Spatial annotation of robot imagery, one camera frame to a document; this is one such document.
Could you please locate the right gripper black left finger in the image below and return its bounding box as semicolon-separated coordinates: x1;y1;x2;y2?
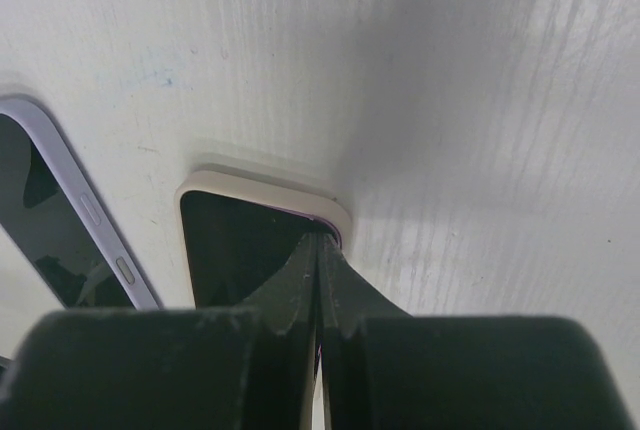
1;234;318;429

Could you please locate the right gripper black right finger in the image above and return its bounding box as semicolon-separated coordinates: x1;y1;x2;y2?
317;237;633;429

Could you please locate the black phone pink edge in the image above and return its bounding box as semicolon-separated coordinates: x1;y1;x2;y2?
178;190;339;308

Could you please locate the beige clear phone case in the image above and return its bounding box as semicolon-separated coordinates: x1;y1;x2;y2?
174;165;353;309

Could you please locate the lavender phone case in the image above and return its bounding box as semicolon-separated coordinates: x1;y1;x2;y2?
1;96;162;310

